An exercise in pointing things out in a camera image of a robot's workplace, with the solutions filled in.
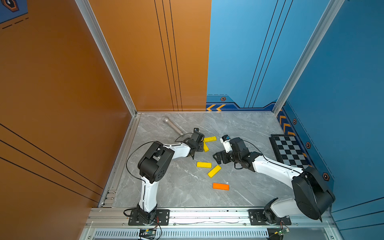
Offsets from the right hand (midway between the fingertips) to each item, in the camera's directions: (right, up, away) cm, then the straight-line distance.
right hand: (219, 153), depth 88 cm
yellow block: (-8, +2, +10) cm, 13 cm away
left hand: (-11, +5, +13) cm, 18 cm away
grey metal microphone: (-37, +21, +24) cm, 48 cm away
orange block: (0, -18, -5) cm, 18 cm away
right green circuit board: (+26, -33, -19) cm, 46 cm away
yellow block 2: (-3, -11, 0) cm, 11 cm away
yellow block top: (-5, +7, +14) cm, 16 cm away
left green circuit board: (-36, -36, -17) cm, 54 cm away
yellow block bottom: (-9, -7, +3) cm, 12 cm away
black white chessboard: (+44, +1, +7) cm, 45 cm away
